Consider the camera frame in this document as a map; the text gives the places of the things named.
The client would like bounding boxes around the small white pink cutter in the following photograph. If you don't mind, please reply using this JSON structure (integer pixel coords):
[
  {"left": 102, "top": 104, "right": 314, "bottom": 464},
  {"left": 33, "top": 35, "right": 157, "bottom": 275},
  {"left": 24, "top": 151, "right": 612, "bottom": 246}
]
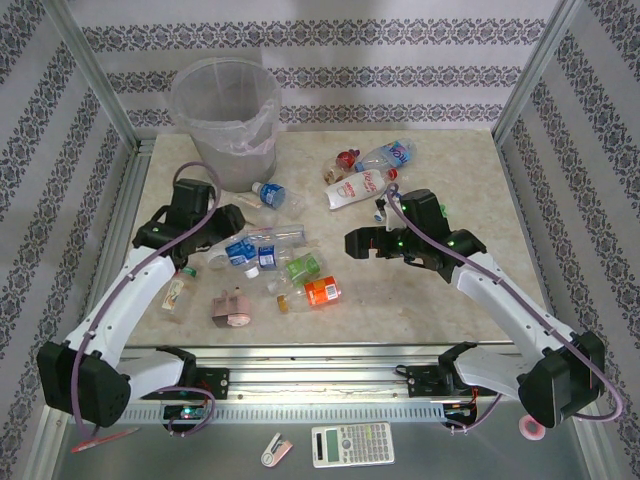
[{"left": 259, "top": 432, "right": 295, "bottom": 469}]

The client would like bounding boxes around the aluminium side rail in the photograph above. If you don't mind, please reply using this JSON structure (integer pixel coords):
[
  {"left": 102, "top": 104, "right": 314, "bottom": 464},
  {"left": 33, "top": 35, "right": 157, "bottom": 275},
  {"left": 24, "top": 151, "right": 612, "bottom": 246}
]
[{"left": 94, "top": 139, "right": 154, "bottom": 321}]

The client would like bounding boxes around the green cap tea bottle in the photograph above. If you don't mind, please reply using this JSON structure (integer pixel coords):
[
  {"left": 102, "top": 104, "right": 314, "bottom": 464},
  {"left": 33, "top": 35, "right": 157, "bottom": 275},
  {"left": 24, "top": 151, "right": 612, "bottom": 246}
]
[{"left": 158, "top": 266, "right": 200, "bottom": 325}]

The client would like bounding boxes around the clear plastic bin liner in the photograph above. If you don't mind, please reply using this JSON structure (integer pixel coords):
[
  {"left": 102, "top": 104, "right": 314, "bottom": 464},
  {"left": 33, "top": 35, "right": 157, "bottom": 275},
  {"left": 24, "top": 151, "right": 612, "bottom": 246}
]
[{"left": 172, "top": 58, "right": 282, "bottom": 157}]

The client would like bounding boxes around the translucent plastic waste bin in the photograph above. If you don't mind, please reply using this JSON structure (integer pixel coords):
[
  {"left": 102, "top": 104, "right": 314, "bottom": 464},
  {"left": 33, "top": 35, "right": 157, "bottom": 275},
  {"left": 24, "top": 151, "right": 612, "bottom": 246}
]
[{"left": 169, "top": 57, "right": 284, "bottom": 194}]

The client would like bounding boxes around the small red label bottle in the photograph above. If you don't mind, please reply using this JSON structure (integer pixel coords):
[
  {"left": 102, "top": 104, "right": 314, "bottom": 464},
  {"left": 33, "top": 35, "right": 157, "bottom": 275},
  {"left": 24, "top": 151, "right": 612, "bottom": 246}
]
[{"left": 321, "top": 148, "right": 362, "bottom": 187}]

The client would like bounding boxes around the orange label clear bottle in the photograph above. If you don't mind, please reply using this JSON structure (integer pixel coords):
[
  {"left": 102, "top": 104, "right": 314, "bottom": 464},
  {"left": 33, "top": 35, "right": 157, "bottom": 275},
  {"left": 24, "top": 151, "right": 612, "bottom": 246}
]
[{"left": 276, "top": 275, "right": 345, "bottom": 315}]

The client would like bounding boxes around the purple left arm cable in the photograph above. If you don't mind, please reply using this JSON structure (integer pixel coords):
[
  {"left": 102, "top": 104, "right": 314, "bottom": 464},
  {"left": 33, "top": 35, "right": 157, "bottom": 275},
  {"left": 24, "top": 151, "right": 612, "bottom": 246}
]
[{"left": 69, "top": 160, "right": 224, "bottom": 441}]

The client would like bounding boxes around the grey scientific calculator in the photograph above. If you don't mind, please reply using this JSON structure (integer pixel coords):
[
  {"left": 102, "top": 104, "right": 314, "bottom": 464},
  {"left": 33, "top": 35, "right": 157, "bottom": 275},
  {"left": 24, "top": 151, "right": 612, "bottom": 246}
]
[{"left": 310, "top": 421, "right": 396, "bottom": 470}]

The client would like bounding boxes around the blue pink label bottle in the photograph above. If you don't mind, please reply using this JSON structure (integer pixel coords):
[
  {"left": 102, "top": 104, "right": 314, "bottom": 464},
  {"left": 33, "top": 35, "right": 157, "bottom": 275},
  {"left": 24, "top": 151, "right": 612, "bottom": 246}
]
[{"left": 353, "top": 138, "right": 419, "bottom": 175}]

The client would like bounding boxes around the red pen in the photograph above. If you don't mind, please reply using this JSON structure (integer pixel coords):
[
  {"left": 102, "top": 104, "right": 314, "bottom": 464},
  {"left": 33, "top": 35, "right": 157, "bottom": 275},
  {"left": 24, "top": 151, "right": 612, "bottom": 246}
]
[{"left": 69, "top": 426, "right": 142, "bottom": 455}]

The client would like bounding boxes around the long clear ribbed bottle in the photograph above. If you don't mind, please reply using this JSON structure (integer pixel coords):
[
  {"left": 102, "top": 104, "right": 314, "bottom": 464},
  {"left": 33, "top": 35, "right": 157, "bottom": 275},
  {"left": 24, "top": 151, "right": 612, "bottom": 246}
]
[{"left": 247, "top": 224, "right": 307, "bottom": 250}]

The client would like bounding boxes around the white label red cap bottle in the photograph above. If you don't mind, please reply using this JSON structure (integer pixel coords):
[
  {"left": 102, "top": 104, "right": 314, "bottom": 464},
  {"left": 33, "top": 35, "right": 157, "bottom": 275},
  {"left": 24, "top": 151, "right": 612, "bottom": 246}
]
[{"left": 323, "top": 168, "right": 400, "bottom": 213}]

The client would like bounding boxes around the pink plastic pencil sharpener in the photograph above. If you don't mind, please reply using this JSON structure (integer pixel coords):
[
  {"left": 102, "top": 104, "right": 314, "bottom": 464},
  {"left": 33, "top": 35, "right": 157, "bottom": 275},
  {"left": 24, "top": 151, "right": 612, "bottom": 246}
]
[{"left": 209, "top": 285, "right": 255, "bottom": 330}]

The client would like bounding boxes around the green label clear bottle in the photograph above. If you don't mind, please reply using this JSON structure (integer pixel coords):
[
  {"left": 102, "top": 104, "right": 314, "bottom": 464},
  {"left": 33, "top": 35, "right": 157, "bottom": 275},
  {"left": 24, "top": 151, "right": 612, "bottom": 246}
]
[{"left": 266, "top": 249, "right": 327, "bottom": 296}]

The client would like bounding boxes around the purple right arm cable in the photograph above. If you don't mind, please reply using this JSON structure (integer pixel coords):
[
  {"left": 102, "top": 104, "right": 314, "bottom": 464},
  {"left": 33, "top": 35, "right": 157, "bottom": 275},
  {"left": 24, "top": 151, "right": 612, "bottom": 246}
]
[{"left": 385, "top": 182, "right": 625, "bottom": 434}]

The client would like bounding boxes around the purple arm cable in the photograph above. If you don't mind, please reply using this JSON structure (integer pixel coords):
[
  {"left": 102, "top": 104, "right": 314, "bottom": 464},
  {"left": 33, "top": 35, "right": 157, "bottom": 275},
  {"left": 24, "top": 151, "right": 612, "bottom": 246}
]
[
  {"left": 385, "top": 182, "right": 625, "bottom": 434},
  {"left": 69, "top": 160, "right": 224, "bottom": 441}
]

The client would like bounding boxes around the pink tape roll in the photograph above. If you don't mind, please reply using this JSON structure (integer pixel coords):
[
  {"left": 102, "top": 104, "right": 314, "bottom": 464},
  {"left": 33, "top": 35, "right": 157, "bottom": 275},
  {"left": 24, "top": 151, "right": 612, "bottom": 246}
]
[{"left": 518, "top": 417, "right": 547, "bottom": 442}]

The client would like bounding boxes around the perforated grey cable duct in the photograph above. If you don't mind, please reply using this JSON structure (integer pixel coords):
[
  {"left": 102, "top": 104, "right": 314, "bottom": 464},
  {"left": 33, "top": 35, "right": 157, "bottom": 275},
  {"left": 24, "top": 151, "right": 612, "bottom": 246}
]
[{"left": 119, "top": 403, "right": 447, "bottom": 425}]

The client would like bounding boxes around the long aluminium base rail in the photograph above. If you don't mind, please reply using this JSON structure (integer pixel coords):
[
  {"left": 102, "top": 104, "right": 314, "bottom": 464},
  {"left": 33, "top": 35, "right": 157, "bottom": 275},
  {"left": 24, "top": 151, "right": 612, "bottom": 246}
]
[{"left": 117, "top": 341, "right": 526, "bottom": 402}]

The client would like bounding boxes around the blue white label bottle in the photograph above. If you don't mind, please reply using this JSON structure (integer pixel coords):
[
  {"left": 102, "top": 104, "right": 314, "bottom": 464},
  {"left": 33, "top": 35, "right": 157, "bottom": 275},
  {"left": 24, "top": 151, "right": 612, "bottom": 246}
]
[{"left": 206, "top": 234, "right": 261, "bottom": 272}]

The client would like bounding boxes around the aluminium frame post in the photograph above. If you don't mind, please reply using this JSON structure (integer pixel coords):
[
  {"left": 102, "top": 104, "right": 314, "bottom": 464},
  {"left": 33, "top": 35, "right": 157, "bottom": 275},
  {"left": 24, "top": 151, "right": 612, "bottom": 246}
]
[
  {"left": 43, "top": 0, "right": 144, "bottom": 154},
  {"left": 492, "top": 0, "right": 592, "bottom": 144}
]

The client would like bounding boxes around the small LED circuit board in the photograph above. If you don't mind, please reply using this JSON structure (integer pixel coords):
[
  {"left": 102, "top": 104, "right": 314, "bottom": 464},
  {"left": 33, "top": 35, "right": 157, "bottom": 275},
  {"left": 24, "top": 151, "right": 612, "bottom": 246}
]
[{"left": 163, "top": 403, "right": 209, "bottom": 422}]

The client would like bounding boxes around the clear bottle round blue label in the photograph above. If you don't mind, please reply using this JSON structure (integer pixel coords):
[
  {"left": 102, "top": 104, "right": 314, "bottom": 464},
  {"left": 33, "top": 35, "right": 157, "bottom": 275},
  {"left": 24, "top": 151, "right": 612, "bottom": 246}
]
[{"left": 249, "top": 180, "right": 307, "bottom": 220}]

